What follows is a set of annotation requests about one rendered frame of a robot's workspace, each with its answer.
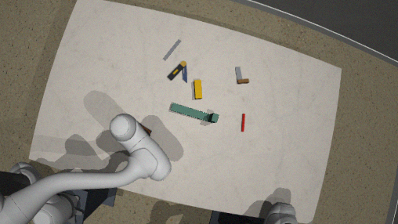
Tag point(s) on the yellow rectangular block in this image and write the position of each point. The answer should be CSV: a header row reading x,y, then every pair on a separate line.
x,y
197,89

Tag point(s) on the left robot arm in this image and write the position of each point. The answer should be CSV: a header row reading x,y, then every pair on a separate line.
x,y
28,192

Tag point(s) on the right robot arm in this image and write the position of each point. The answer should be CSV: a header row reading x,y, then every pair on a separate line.
x,y
281,213

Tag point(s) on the grey flat metal strip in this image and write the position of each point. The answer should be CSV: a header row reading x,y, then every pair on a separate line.
x,y
171,50

